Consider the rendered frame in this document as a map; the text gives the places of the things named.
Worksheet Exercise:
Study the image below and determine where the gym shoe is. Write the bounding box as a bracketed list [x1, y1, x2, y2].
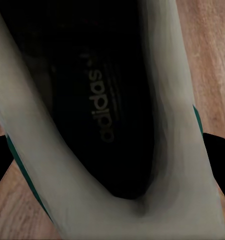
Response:
[0, 0, 225, 240]

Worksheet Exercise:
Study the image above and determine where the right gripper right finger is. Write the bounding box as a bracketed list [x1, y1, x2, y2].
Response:
[203, 133, 225, 196]

